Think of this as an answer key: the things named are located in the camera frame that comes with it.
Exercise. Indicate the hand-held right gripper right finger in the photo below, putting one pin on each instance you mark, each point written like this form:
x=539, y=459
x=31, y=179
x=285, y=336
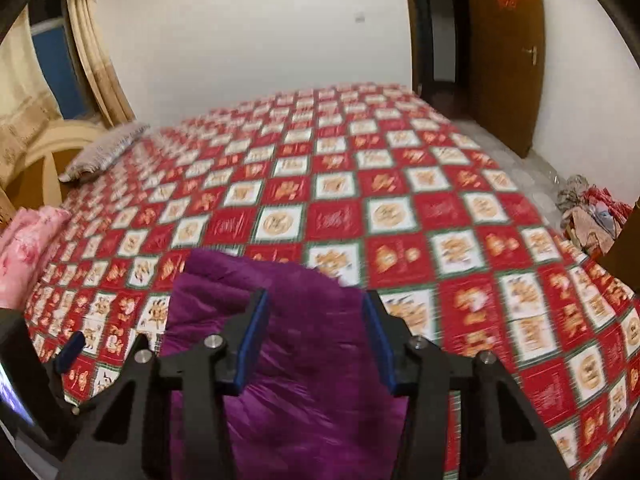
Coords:
x=381, y=345

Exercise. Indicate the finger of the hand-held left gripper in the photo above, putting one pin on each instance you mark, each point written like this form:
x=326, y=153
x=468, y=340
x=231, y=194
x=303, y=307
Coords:
x=70, y=352

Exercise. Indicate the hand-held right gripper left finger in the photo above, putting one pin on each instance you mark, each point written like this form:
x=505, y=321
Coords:
x=252, y=345

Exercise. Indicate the purple down jacket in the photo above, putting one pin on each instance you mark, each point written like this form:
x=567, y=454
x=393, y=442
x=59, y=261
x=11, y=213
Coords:
x=300, y=360

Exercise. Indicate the pile of clothes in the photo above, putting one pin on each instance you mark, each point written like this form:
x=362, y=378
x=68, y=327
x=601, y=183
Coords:
x=590, y=210

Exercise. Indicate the pink floral blanket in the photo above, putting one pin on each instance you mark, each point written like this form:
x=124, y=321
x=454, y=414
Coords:
x=25, y=250

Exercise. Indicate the red patterned bedspread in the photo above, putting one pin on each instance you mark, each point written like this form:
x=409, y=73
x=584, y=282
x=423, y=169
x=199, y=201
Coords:
x=400, y=210

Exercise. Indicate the cream wooden headboard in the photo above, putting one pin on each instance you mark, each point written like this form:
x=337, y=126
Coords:
x=50, y=160

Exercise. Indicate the grey striped pillow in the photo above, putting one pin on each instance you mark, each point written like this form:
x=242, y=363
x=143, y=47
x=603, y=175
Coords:
x=102, y=152

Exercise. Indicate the beige floral curtain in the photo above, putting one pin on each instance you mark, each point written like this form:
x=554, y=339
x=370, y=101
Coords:
x=20, y=110
x=97, y=50

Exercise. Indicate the brown wooden furniture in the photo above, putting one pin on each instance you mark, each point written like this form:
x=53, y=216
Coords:
x=622, y=250

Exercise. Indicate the brown wooden door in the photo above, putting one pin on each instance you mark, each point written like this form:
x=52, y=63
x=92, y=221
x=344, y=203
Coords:
x=500, y=85

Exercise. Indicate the blue window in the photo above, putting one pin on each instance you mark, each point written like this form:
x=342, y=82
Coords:
x=60, y=60

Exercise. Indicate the brown wooden door frame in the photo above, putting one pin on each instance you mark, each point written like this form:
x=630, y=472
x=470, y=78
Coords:
x=415, y=20

